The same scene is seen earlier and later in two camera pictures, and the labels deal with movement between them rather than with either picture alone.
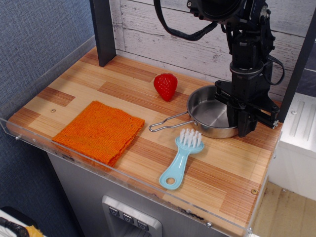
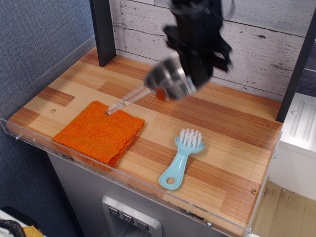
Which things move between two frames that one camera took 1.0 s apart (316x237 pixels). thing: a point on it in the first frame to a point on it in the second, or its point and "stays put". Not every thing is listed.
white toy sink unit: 294,165 stays put
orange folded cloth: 100,132 stays put
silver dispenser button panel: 123,220 stays put
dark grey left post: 100,13 stays put
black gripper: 250,87 to 197,38
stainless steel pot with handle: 209,114 to 168,80
